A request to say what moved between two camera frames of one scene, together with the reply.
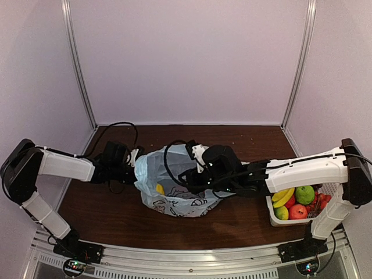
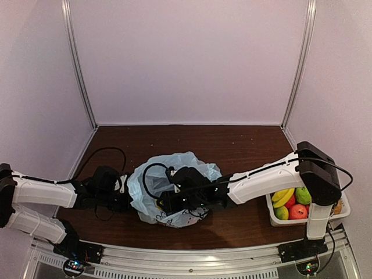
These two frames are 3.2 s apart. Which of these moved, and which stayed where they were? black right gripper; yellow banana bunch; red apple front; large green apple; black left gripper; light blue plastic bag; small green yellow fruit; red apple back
Moved: black right gripper; black left gripper; light blue plastic bag
Stayed: red apple front; red apple back; yellow banana bunch; large green apple; small green yellow fruit
